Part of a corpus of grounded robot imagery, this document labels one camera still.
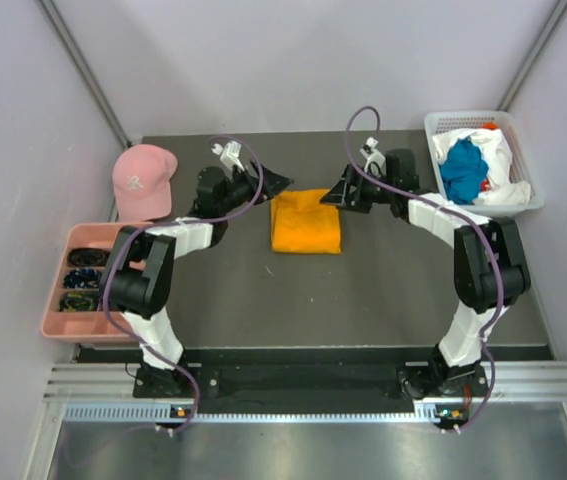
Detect blue patterned socks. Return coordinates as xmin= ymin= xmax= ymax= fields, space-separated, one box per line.
xmin=63 ymin=267 xmax=102 ymax=290

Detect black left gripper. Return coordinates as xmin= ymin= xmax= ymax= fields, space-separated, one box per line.
xmin=218 ymin=158 xmax=294 ymax=215

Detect aluminium frame rail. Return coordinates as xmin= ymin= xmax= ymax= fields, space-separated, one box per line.
xmin=43 ymin=361 xmax=567 ymax=426

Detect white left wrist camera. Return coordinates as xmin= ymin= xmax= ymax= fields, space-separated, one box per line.
xmin=211 ymin=141 xmax=245 ymax=172

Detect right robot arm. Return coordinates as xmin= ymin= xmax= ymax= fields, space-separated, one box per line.
xmin=320 ymin=146 xmax=531 ymax=399

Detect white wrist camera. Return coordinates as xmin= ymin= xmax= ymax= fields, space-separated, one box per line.
xmin=360 ymin=137 xmax=386 ymax=176
xmin=211 ymin=141 xmax=245 ymax=172

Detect blue t shirt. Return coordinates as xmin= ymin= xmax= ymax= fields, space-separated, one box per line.
xmin=440 ymin=139 xmax=488 ymax=205

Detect white t shirt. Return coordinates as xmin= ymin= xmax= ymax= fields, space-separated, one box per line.
xmin=432 ymin=128 xmax=532 ymax=207

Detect pink divided organizer tray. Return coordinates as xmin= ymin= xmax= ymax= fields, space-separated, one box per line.
xmin=41 ymin=223 xmax=131 ymax=344

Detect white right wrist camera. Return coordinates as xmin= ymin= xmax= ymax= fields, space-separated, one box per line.
xmin=360 ymin=137 xmax=386 ymax=176

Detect green patterned socks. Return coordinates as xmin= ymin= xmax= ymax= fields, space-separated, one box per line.
xmin=59 ymin=290 xmax=100 ymax=313

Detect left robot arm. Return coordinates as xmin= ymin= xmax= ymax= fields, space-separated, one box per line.
xmin=99 ymin=161 xmax=293 ymax=397

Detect white plastic laundry basket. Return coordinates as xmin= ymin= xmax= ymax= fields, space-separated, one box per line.
xmin=424 ymin=110 xmax=544 ymax=217

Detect orange garment in basket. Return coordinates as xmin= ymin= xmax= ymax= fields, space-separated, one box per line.
xmin=481 ymin=122 xmax=499 ymax=130

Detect black folded socks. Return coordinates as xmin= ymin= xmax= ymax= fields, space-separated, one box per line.
xmin=66 ymin=247 xmax=110 ymax=268

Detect orange t shirt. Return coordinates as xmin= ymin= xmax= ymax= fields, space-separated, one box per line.
xmin=270 ymin=189 xmax=341 ymax=254

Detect pink baseball cap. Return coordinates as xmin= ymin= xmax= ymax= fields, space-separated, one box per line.
xmin=112 ymin=144 xmax=178 ymax=222

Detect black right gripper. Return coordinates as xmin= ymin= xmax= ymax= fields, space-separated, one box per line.
xmin=321 ymin=164 xmax=397 ymax=215

